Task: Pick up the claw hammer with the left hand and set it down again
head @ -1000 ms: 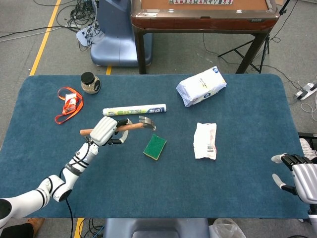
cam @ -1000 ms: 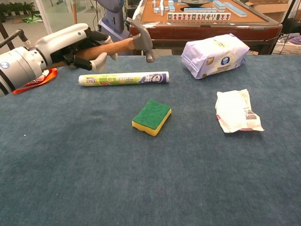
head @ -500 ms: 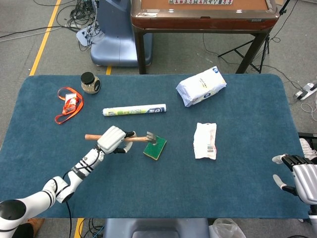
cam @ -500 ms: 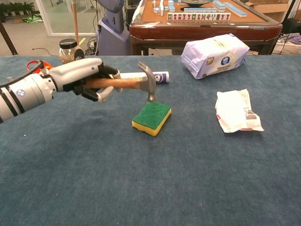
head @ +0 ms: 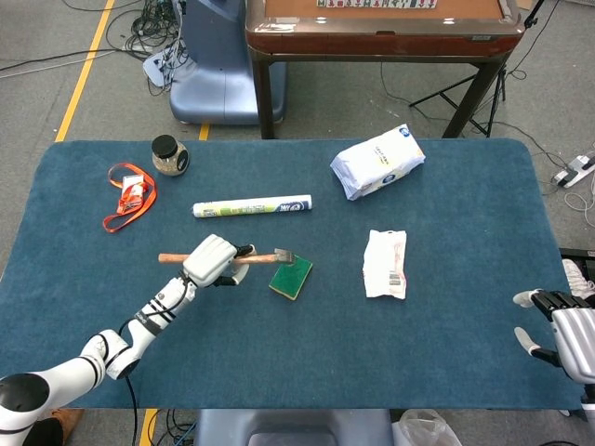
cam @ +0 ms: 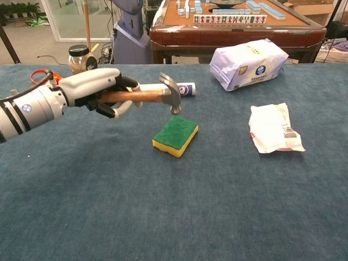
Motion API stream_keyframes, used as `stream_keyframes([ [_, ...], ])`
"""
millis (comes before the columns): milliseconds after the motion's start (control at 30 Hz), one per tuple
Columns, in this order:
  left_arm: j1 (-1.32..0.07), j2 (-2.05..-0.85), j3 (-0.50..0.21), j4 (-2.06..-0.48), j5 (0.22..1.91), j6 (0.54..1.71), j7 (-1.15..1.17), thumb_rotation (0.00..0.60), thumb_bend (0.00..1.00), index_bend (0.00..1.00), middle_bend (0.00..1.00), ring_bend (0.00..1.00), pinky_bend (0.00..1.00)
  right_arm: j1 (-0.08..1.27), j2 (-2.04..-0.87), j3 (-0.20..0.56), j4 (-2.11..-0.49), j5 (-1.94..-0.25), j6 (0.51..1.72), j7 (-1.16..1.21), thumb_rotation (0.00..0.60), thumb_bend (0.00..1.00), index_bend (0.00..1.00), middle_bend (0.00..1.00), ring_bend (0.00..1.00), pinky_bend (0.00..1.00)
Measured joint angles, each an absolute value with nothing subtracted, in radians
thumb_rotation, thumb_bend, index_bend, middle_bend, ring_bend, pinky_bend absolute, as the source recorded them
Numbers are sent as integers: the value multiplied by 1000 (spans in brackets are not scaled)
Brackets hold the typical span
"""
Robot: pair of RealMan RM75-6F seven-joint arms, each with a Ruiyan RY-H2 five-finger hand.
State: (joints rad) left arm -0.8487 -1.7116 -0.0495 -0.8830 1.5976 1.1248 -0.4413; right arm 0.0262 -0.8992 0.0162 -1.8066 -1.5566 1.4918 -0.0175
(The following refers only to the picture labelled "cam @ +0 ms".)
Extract row of mahjong tiles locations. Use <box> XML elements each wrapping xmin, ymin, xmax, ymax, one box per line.
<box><xmin>192</xmin><ymin>14</ymin><xmax>268</xmax><ymax>24</ymax></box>

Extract wooden stick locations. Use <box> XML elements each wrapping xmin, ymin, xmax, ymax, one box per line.
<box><xmin>83</xmin><ymin>0</ymin><xmax>92</xmax><ymax>51</ymax></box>

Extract cardboard box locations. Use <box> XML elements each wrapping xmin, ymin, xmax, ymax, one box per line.
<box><xmin>282</xmin><ymin>0</ymin><xmax>348</xmax><ymax>27</ymax></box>

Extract blue table mat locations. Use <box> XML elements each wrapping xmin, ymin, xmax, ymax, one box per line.
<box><xmin>0</xmin><ymin>64</ymin><xmax>348</xmax><ymax>261</ymax></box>

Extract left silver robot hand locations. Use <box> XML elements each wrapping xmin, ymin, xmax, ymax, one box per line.
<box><xmin>58</xmin><ymin>67</ymin><xmax>144</xmax><ymax>119</ymax></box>

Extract orange lanyard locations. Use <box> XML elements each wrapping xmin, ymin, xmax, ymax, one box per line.
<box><xmin>30</xmin><ymin>69</ymin><xmax>59</xmax><ymax>85</ymax></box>

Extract flat white plastic packet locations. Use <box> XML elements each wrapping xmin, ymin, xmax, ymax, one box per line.
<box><xmin>248</xmin><ymin>102</ymin><xmax>306</xmax><ymax>154</ymax></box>

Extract white tissue pack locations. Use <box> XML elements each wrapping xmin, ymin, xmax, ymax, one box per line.
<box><xmin>209</xmin><ymin>38</ymin><xmax>289</xmax><ymax>92</ymax></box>

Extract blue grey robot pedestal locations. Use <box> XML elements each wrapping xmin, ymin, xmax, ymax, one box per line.
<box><xmin>111</xmin><ymin>0</ymin><xmax>152</xmax><ymax>65</ymax></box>

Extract wooden handle claw hammer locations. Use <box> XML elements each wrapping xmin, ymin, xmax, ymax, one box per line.
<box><xmin>99</xmin><ymin>72</ymin><xmax>182</xmax><ymax>116</ymax></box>

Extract white plastic basket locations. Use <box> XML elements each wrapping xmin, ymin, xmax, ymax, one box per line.
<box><xmin>315</xmin><ymin>40</ymin><xmax>348</xmax><ymax>64</ymax></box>

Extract black tripod stand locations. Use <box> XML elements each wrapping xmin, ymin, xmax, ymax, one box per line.
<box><xmin>312</xmin><ymin>0</ymin><xmax>344</xmax><ymax>64</ymax></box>

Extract potted green plants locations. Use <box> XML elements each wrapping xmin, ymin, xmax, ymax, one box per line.
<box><xmin>0</xmin><ymin>2</ymin><xmax>41</xmax><ymax>20</ymax></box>

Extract green yellow sponge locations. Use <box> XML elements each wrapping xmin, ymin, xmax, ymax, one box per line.
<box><xmin>152</xmin><ymin>115</ymin><xmax>199</xmax><ymax>158</ymax></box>

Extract glass jar black lid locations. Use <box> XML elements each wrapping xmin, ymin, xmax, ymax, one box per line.
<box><xmin>67</xmin><ymin>44</ymin><xmax>98</xmax><ymax>76</ymax></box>

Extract brown mahjong table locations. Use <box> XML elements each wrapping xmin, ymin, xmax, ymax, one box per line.
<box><xmin>149</xmin><ymin>0</ymin><xmax>327</xmax><ymax>65</ymax></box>

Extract long blue white tile row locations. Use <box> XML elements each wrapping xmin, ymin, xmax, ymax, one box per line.
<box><xmin>259</xmin><ymin>2</ymin><xmax>286</xmax><ymax>21</ymax></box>

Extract white plastic wrap roll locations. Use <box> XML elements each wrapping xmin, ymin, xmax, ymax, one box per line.
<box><xmin>135</xmin><ymin>81</ymin><xmax>197</xmax><ymax>98</ymax></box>

